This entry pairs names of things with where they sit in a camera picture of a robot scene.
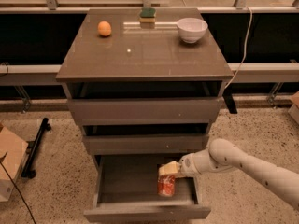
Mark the white bowl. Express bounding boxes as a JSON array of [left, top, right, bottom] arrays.
[[177, 18, 208, 44]]

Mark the grey drawer cabinet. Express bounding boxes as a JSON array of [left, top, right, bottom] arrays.
[[55, 7, 235, 170]]

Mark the black bracket leg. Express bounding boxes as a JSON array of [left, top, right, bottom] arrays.
[[222, 88, 237, 114]]

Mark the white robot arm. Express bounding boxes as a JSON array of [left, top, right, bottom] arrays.
[[158, 139, 299, 210]]

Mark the grey open bottom drawer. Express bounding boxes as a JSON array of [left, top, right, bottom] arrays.
[[84, 154, 210, 223]]

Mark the orange fruit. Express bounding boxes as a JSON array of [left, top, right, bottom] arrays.
[[97, 21, 111, 37]]

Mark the black metal bar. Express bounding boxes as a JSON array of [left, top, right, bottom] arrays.
[[21, 118, 51, 179]]

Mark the white cable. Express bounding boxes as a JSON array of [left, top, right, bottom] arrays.
[[223, 6, 254, 91]]

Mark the grey top drawer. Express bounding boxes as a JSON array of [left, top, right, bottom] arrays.
[[67, 98, 223, 125]]

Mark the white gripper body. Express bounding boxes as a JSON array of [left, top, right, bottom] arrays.
[[179, 153, 199, 177]]

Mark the grey middle drawer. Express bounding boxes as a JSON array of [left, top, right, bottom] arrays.
[[83, 134, 209, 155]]

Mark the black cable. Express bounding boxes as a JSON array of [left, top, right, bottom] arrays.
[[0, 151, 37, 224]]

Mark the green yellow sponge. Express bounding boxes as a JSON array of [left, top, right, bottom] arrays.
[[139, 7, 156, 23]]

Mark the cardboard box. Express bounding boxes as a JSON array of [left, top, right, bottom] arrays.
[[0, 124, 28, 202]]

